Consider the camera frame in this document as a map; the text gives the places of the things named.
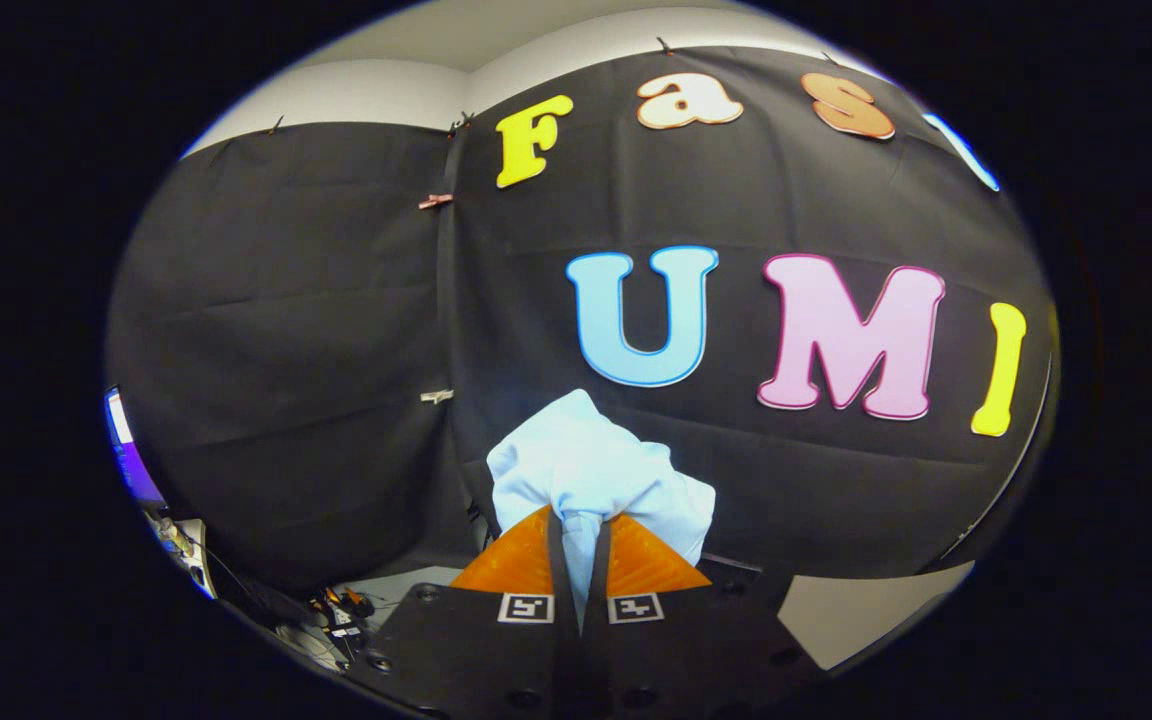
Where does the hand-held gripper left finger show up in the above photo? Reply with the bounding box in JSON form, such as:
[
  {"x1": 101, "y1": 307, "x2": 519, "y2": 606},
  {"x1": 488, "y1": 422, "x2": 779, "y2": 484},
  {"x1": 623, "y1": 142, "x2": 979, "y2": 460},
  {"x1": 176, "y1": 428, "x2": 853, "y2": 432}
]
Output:
[{"x1": 361, "y1": 504, "x2": 583, "y2": 720}]

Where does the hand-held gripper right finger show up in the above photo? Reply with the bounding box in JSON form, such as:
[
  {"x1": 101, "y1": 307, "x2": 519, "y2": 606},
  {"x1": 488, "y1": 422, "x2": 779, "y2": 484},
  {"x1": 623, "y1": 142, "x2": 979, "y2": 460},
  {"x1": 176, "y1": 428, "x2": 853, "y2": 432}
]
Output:
[{"x1": 581, "y1": 512, "x2": 829, "y2": 720}]

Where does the light blue shirt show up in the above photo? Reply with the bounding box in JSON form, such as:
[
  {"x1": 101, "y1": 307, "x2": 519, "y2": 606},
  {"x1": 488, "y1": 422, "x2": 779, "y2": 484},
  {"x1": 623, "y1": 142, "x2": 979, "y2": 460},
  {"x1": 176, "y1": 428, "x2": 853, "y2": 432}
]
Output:
[{"x1": 485, "y1": 388, "x2": 718, "y2": 623}]

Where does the black backdrop cloth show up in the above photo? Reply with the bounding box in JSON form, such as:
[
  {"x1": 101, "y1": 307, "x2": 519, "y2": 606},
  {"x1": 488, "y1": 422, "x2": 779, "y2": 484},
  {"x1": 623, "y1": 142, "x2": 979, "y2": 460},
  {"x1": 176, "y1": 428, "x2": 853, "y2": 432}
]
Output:
[{"x1": 104, "y1": 45, "x2": 1059, "y2": 591}]

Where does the lit computer monitor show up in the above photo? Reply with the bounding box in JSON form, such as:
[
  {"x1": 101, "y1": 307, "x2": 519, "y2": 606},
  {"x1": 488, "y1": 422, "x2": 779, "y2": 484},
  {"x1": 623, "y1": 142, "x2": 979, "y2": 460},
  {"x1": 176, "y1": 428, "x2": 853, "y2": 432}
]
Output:
[{"x1": 103, "y1": 387, "x2": 170, "y2": 510}]

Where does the tangle of cables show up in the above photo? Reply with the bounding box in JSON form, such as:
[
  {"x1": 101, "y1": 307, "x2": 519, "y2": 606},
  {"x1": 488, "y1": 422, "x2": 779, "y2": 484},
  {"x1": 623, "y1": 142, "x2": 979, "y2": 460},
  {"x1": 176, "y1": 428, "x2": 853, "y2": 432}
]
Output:
[{"x1": 271, "y1": 584, "x2": 383, "y2": 667}]

